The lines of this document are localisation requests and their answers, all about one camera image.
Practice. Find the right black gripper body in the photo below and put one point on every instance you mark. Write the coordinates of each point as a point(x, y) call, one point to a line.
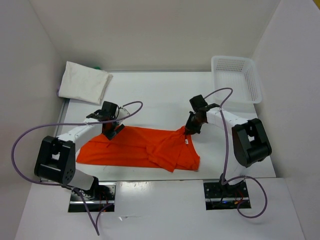
point(193, 124)

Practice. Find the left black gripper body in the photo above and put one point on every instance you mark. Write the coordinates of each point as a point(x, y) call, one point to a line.
point(110, 133)

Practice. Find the white t-shirt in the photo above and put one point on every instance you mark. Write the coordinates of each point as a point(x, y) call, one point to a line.
point(84, 83)

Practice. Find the orange t-shirt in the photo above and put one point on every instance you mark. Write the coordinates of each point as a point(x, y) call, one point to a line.
point(144, 148)

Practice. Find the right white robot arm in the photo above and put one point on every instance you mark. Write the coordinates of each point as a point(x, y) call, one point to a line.
point(246, 140)

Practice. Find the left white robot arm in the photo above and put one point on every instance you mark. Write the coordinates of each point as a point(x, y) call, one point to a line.
point(56, 160)

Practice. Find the white plastic basket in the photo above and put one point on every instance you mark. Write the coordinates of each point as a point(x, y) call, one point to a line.
point(240, 74)

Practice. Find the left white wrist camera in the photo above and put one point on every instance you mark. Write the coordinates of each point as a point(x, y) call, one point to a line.
point(121, 114)

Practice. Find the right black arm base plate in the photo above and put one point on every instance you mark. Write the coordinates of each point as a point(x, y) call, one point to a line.
point(225, 197)

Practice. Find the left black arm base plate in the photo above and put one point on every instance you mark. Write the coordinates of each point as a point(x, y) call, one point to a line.
point(104, 200)

